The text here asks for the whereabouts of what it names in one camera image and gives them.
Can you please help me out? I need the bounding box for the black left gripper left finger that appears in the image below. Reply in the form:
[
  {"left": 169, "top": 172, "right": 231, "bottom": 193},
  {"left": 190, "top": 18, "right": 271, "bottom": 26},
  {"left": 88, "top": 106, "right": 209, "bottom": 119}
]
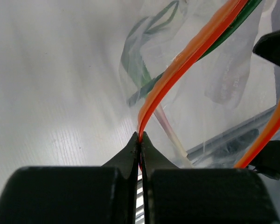
[{"left": 0, "top": 133, "right": 140, "bottom": 224}]

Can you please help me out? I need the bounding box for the aluminium mounting rail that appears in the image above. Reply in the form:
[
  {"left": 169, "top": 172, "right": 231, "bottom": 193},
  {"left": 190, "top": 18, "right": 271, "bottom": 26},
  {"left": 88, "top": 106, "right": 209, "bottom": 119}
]
[{"left": 187, "top": 106, "right": 276, "bottom": 168}]

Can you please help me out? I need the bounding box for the clear orange-zipper zip bag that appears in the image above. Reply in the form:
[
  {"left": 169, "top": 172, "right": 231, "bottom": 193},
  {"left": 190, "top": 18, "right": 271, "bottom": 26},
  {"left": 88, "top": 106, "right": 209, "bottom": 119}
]
[{"left": 119, "top": 0, "right": 280, "bottom": 168}]

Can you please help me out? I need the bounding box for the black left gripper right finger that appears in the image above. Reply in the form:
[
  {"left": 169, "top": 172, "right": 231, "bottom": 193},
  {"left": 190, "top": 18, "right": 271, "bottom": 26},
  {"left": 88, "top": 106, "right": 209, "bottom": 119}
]
[{"left": 140, "top": 133, "right": 280, "bottom": 224}]

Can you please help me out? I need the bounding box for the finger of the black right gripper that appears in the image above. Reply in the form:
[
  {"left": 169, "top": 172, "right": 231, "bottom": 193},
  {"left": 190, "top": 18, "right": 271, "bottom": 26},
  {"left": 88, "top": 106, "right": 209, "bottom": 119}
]
[
  {"left": 249, "top": 140, "right": 280, "bottom": 180},
  {"left": 252, "top": 30, "right": 280, "bottom": 67}
]

